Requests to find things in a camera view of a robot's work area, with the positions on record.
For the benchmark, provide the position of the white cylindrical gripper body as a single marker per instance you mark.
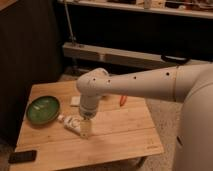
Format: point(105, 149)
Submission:
point(88, 106)

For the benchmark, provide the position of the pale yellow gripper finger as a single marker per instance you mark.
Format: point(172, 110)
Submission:
point(85, 126)

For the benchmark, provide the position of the white plastic bottle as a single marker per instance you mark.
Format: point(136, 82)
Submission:
point(71, 123)

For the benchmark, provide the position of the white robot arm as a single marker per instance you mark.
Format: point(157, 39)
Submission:
point(191, 85)

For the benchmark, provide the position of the green ceramic bowl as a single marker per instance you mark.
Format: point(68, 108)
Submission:
point(43, 110)

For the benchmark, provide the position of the white small card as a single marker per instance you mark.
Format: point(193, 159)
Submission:
point(75, 101)

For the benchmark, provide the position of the orange carrot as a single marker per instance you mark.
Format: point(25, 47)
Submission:
point(123, 100)

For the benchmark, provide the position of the wooden table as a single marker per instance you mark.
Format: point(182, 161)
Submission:
point(118, 133)

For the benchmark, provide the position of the long grey baseboard heater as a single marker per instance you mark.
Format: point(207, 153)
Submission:
point(115, 56)

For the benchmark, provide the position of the black phone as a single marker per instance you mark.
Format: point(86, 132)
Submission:
point(22, 157)

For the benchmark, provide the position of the metal pole stand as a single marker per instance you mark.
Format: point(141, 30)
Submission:
point(72, 36)

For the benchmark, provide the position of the white shelf with clutter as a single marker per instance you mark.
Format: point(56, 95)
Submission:
point(144, 8)

